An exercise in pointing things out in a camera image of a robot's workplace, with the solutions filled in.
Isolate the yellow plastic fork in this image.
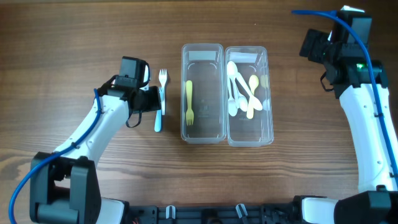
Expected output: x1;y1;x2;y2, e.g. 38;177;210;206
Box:
185;80;194;126

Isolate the yellow plastic spoon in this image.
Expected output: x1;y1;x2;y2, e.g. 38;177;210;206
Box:
246;75;260;119

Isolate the white plastic spoon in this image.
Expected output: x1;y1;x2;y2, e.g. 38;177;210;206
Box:
227;61;240;109
236;73;262;111
234;80;248;112

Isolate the white spoon crossing yellow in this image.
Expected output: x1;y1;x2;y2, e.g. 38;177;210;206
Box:
227;78;238;116

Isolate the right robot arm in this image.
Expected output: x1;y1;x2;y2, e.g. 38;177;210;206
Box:
297;10;397;223

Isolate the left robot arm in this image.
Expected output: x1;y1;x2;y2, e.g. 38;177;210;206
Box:
29;56;161;223

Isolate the white plastic fork near container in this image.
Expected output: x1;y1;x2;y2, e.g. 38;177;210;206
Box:
159;69;168;115

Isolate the left clear plastic container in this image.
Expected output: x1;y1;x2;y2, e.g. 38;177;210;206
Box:
181;43;226;144

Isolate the clear plastic container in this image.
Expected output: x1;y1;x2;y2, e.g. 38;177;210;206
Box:
224;46;274;147
181;43;226;144

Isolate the right clear plastic container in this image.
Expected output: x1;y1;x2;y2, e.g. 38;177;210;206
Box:
224;46;274;147

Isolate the light blue plastic fork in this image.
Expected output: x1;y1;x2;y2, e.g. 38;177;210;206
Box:
154;87;165;133

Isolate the left blue cable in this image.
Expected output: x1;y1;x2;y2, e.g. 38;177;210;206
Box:
8;88;103;224

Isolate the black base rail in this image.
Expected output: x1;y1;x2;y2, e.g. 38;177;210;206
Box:
124;202;306;224

